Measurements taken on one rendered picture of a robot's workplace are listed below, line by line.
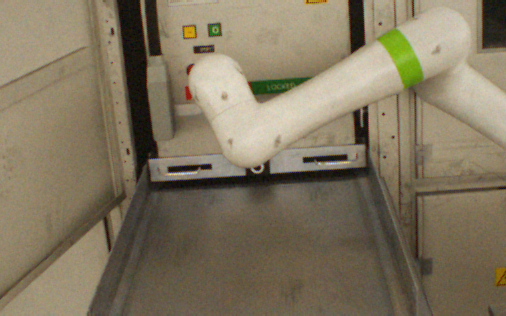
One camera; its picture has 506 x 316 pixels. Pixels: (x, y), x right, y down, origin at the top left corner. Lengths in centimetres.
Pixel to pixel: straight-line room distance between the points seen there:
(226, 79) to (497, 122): 56
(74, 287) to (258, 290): 75
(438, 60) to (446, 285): 77
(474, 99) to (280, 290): 56
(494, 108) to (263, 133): 49
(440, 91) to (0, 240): 94
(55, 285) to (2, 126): 67
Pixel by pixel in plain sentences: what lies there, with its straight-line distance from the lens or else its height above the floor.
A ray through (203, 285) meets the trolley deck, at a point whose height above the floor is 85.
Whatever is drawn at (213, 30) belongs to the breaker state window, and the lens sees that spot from 193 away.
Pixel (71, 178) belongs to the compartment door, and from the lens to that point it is 185.
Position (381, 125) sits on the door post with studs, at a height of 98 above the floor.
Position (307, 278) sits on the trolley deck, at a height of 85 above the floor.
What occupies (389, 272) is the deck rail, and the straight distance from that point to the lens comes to 155.
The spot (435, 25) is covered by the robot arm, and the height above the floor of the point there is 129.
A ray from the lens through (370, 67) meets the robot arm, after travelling 152.
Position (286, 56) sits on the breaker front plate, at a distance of 194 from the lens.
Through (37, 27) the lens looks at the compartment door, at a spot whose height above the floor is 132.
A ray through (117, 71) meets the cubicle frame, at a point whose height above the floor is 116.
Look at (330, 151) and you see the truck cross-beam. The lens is 200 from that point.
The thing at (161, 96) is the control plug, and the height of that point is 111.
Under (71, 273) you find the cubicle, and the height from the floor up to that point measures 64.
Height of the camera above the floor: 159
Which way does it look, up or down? 19 degrees down
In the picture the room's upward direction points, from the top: 5 degrees counter-clockwise
